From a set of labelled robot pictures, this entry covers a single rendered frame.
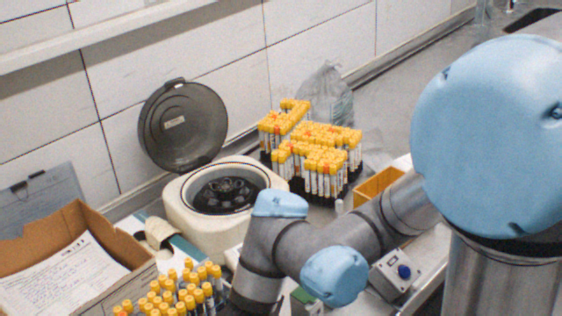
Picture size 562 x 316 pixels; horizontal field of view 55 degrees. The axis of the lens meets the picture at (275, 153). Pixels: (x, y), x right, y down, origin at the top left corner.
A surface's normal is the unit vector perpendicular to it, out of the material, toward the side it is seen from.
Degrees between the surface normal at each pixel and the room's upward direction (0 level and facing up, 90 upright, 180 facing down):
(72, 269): 2
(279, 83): 90
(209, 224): 0
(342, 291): 85
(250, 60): 90
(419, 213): 104
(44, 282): 1
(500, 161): 83
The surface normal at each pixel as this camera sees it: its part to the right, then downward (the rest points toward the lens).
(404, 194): -0.94, 0.00
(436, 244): -0.07, -0.84
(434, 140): -0.79, 0.26
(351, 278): 0.59, 0.31
